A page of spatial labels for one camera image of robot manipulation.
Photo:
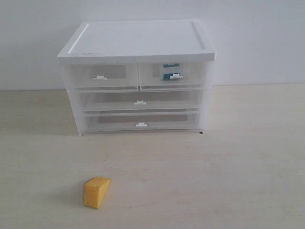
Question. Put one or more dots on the blue white pill bottle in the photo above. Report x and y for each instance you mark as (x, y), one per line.
(172, 71)

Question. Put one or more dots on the yellow cheese wedge block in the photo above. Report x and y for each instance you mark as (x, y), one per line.
(94, 191)

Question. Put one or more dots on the bottom wide clear drawer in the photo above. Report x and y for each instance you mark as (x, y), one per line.
(142, 121)

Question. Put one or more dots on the wide clear drawer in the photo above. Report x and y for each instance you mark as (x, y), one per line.
(142, 121)
(93, 102)

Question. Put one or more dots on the white plastic drawer cabinet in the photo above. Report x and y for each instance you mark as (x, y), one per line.
(136, 42)

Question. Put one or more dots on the middle wide clear drawer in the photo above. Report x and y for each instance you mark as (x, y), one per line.
(93, 102)

